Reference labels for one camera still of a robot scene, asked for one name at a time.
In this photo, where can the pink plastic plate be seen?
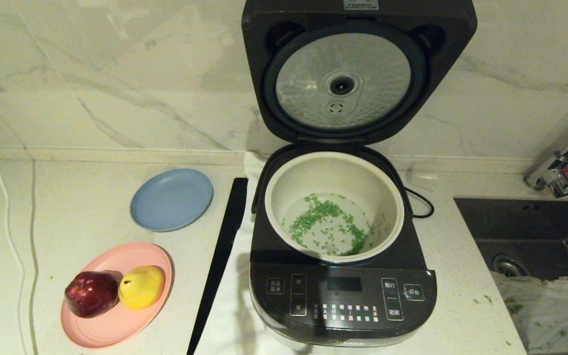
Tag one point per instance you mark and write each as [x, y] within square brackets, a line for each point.
[111, 328]

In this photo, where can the round steel sink drain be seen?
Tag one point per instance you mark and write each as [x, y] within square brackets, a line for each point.
[508, 266]

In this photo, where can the white inner pot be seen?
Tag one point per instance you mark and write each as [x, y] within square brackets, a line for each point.
[284, 197]

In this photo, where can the chrome faucet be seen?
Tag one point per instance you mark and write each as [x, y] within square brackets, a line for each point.
[552, 180]

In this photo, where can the yellow pear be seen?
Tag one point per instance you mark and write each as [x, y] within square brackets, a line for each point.
[142, 288]

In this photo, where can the red apple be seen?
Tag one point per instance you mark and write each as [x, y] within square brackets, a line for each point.
[90, 295]

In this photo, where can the chopped green onion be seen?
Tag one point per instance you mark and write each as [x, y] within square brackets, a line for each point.
[321, 212]

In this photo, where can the black rice cooker base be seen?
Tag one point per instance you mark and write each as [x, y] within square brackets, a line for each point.
[343, 301]

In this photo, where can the white cloth with green specks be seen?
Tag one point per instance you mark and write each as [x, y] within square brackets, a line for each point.
[550, 310]

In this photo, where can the blue plastic plate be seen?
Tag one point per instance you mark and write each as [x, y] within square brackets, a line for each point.
[171, 199]

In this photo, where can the long black flat strip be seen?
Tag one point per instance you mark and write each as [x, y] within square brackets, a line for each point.
[222, 251]

